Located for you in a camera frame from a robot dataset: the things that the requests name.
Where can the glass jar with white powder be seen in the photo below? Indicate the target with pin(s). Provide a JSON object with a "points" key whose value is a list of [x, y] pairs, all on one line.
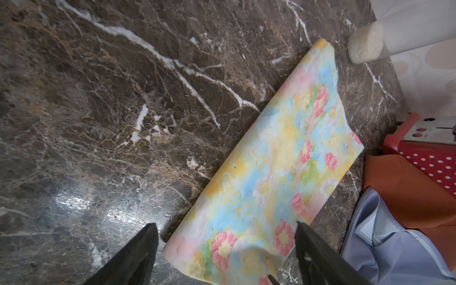
{"points": [[420, 24]]}

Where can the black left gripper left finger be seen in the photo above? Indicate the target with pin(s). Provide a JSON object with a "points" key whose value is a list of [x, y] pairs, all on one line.
{"points": [[133, 264]]}

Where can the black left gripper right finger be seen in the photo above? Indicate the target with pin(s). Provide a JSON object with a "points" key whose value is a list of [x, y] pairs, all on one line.
{"points": [[319, 264]]}

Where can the rust orange skirt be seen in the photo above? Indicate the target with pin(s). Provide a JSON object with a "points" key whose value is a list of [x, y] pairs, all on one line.
{"points": [[415, 201]]}

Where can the red polka dot toaster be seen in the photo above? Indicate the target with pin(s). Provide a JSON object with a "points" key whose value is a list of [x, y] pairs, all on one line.
{"points": [[428, 143]]}

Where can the lavender purple skirt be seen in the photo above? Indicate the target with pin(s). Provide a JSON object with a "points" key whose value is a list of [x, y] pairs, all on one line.
{"points": [[385, 253]]}

